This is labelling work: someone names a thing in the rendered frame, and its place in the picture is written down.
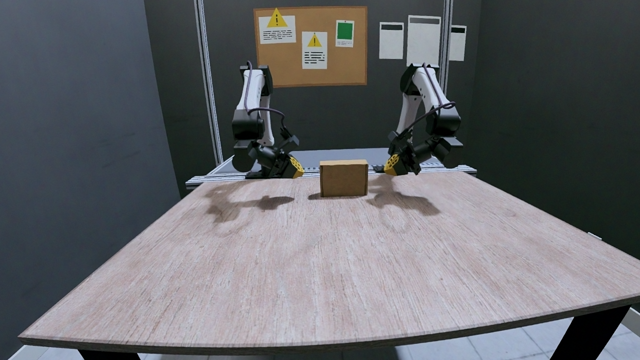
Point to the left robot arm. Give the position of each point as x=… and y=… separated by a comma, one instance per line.
x=442, y=124

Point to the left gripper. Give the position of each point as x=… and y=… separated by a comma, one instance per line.
x=403, y=161

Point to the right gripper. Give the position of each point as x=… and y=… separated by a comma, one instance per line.
x=284, y=166

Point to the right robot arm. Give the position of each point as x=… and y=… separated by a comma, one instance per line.
x=256, y=126

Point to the grey aluminium crossbar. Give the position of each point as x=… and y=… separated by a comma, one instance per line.
x=196, y=181

